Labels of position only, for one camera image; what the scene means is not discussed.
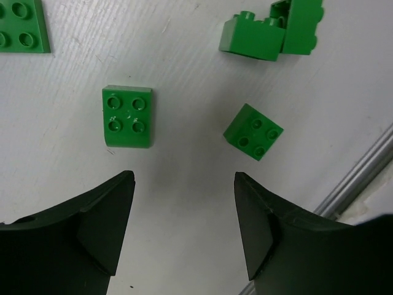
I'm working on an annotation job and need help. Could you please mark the small green lego cube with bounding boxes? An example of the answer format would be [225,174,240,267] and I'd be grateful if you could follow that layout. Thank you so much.
[219,11,286,61]
[270,0,324,55]

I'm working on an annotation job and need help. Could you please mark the green lego brick bottom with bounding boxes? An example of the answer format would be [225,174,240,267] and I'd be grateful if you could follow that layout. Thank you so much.
[224,103,284,161]

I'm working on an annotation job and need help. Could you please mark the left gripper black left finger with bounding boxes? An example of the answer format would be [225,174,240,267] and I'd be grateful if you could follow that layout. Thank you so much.
[1,171,135,294]

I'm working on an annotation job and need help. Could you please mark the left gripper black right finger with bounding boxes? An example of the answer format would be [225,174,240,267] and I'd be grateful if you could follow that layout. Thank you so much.
[233,171,393,295]

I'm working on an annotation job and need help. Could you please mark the green lego plate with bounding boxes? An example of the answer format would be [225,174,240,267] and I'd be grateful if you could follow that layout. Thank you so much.
[0,0,51,53]

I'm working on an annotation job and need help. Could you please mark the green lego brick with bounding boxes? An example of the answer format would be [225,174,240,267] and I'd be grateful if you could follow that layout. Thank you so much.
[224,103,284,161]
[102,85,153,148]

